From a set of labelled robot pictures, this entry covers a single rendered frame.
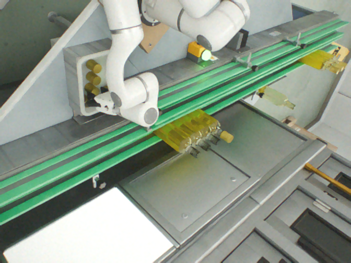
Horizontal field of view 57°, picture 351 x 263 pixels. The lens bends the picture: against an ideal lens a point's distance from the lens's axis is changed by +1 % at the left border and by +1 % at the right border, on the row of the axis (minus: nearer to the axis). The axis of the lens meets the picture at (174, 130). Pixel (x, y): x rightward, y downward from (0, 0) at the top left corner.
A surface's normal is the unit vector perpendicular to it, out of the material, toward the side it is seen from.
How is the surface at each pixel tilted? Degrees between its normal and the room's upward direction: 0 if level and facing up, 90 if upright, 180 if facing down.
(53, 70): 0
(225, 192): 90
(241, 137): 90
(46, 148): 90
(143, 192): 90
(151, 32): 0
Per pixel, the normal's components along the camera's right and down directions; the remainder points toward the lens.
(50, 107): 0.69, 0.51
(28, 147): 0.11, -0.78
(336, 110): -0.71, 0.37
